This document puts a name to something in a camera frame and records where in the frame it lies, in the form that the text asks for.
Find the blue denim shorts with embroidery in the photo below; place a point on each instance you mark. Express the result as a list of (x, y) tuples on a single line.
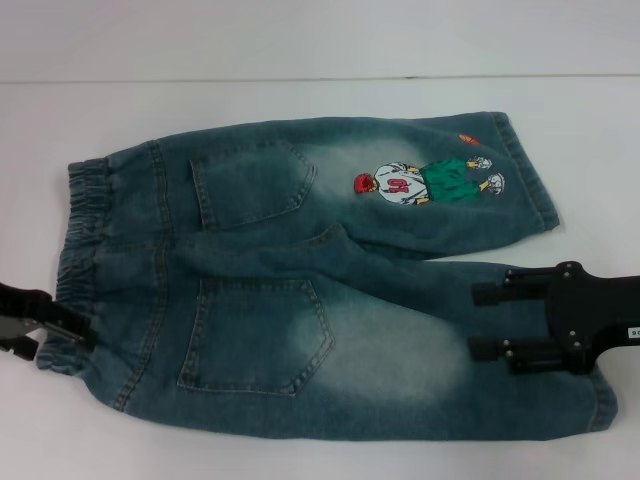
[(350, 325)]

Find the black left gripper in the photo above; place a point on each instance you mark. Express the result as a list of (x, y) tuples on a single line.
[(20, 310)]

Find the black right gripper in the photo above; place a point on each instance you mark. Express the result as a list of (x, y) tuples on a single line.
[(600, 315)]

